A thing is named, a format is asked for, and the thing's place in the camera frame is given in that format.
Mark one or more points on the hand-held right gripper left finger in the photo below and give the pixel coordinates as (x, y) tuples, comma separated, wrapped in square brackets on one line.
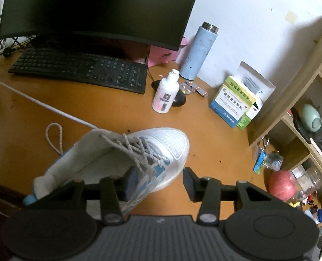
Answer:
[(133, 181)]

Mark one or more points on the blue lidded white jar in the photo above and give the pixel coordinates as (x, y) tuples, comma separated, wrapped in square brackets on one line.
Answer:
[(318, 216)]

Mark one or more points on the white green medicine box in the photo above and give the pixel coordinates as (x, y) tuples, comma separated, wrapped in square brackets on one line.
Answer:
[(256, 81)]

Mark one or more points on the clear plastic bag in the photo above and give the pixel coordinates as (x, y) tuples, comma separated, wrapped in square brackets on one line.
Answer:
[(273, 159)]

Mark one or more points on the blue strip packet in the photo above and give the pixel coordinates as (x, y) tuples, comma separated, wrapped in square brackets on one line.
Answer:
[(259, 163)]

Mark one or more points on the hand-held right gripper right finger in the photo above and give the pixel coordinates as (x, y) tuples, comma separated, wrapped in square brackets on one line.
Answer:
[(190, 182)]

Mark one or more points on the blue white medicine box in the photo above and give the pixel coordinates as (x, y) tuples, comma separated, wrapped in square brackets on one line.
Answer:
[(229, 108)]

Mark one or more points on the black smartphone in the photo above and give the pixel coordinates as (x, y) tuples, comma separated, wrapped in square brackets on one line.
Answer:
[(302, 130)]

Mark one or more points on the glass jar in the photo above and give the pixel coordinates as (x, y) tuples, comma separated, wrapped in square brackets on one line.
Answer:
[(310, 179)]

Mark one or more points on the wooden desk shelf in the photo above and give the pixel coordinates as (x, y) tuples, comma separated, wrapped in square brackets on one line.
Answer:
[(286, 95)]

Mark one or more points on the black computer keyboard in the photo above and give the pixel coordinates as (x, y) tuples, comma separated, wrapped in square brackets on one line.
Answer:
[(76, 68)]

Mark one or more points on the pink box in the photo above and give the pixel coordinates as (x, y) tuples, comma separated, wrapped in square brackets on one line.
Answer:
[(163, 55)]

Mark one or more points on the white pink spray bottle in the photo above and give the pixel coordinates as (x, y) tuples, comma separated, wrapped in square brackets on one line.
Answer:
[(165, 95)]

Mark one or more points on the yellow toy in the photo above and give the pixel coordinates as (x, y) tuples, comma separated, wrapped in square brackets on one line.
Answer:
[(294, 204)]

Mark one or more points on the black computer mouse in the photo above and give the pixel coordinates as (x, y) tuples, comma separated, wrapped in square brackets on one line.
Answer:
[(181, 99)]

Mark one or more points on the white blue sneaker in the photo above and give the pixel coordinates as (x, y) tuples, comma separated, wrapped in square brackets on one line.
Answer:
[(163, 141)]

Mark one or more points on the green yellow medicine box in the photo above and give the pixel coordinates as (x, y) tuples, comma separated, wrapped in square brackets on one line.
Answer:
[(239, 88)]

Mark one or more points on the green ceramic teapot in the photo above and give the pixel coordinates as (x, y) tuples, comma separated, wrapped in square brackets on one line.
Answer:
[(312, 118)]

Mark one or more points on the white speckled shoelace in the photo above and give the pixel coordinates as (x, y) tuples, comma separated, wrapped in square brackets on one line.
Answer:
[(133, 148)]

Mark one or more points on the black computer monitor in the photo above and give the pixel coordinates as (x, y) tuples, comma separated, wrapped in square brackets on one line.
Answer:
[(95, 5)]

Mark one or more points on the light blue thermos bottle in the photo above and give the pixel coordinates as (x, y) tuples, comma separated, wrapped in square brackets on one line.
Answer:
[(199, 51)]

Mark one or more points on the red apple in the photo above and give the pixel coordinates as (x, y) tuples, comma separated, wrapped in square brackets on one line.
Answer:
[(282, 186)]

